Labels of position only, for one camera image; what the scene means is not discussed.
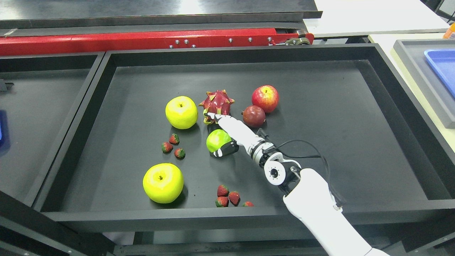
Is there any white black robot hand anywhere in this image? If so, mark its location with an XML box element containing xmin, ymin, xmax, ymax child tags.
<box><xmin>204</xmin><ymin>112</ymin><xmax>272</xmax><ymax>159</ymax></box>

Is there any green apple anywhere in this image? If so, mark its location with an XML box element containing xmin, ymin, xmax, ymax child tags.
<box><xmin>206</xmin><ymin>129</ymin><xmax>232</xmax><ymax>153</ymax></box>

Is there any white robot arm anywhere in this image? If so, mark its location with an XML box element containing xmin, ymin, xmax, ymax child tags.
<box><xmin>249</xmin><ymin>129</ymin><xmax>386</xmax><ymax>256</ymax></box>

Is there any red apple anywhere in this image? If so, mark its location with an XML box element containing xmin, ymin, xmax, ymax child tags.
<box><xmin>251</xmin><ymin>85</ymin><xmax>280</xmax><ymax>113</ymax></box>

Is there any yellow apple upper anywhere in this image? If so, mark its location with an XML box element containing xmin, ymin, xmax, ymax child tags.
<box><xmin>165</xmin><ymin>96</ymin><xmax>198</xmax><ymax>129</ymax></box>

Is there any yellow apple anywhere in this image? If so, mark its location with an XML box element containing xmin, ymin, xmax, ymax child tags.
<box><xmin>143</xmin><ymin>162</ymin><xmax>184</xmax><ymax>204</ymax></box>
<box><xmin>165</xmin><ymin>96</ymin><xmax>198</xmax><ymax>129</ymax></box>

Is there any yellow apple lower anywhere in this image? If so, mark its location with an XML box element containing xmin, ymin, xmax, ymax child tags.
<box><xmin>143</xmin><ymin>162</ymin><xmax>184</xmax><ymax>204</ymax></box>

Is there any black shelf tray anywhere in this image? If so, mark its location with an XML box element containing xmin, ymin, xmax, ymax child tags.
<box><xmin>37</xmin><ymin>44</ymin><xmax>454</xmax><ymax>232</ymax></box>
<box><xmin>0</xmin><ymin>52</ymin><xmax>103</xmax><ymax>207</ymax></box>

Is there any black left shelf tray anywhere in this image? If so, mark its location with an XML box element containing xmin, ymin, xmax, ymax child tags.
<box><xmin>0</xmin><ymin>52</ymin><xmax>103</xmax><ymax>207</ymax></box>

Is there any red dragon fruit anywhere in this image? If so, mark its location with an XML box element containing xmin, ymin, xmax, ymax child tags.
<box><xmin>198</xmin><ymin>89</ymin><xmax>235</xmax><ymax>115</ymax></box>

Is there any strawberry bottom upper left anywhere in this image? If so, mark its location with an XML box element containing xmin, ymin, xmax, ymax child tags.
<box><xmin>217</xmin><ymin>185</ymin><xmax>230</xmax><ymax>197</ymax></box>

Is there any strawberry bottom right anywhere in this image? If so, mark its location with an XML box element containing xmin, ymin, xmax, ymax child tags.
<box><xmin>228</xmin><ymin>191</ymin><xmax>240</xmax><ymax>206</ymax></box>

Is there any strawberry right of group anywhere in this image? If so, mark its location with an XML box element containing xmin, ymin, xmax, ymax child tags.
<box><xmin>174</xmin><ymin>148</ymin><xmax>186</xmax><ymax>159</ymax></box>

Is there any strawberry at tray edge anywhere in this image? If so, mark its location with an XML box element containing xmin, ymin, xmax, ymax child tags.
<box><xmin>242</xmin><ymin>201</ymin><xmax>254</xmax><ymax>207</ymax></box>

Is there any strawberry upper left group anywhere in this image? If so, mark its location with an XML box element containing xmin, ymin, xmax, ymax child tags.
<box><xmin>168</xmin><ymin>133</ymin><xmax>180</xmax><ymax>145</ymax></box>

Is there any strawberry bottom lower left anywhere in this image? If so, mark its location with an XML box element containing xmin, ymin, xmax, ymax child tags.
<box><xmin>215</xmin><ymin>196</ymin><xmax>229</xmax><ymax>208</ymax></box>

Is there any grey tray right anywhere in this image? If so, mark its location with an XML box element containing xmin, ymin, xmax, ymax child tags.
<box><xmin>394</xmin><ymin>39</ymin><xmax>454</xmax><ymax>129</ymax></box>

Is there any blue plastic tray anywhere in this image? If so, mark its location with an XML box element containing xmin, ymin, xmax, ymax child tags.
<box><xmin>424</xmin><ymin>48</ymin><xmax>455</xmax><ymax>97</ymax></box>

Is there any red metal beam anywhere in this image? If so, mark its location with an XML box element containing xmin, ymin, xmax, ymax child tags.
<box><xmin>0</xmin><ymin>28</ymin><xmax>315</xmax><ymax>56</ymax></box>

